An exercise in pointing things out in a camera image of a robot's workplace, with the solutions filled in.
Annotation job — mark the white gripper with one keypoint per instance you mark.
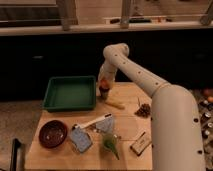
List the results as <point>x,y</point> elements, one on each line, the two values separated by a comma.
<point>108,72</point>

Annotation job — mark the red orange apple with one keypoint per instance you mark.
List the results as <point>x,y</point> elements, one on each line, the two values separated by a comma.
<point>104,84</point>

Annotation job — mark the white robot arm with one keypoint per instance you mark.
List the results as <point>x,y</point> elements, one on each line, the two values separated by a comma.
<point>175,128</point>

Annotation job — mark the yellow banana piece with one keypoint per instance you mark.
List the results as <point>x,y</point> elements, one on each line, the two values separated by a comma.
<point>115,104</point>

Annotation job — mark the green plastic tray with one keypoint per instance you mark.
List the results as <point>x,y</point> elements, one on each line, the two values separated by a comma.
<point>74,93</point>

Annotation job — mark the blue grey cloth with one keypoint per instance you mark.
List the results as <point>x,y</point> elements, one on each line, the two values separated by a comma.
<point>107,125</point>

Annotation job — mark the brown pine cone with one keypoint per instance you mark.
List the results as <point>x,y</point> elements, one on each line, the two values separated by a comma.
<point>143,110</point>

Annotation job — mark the green pear toy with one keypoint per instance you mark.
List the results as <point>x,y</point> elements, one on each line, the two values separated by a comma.
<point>109,142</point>

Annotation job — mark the small wooden box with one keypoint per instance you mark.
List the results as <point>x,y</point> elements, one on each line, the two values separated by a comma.
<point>141,143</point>

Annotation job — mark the dark red bowl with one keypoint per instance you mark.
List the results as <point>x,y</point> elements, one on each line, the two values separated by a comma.
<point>52,134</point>

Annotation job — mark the black object at edge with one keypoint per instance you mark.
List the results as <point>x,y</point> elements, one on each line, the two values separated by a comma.
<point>16,144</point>

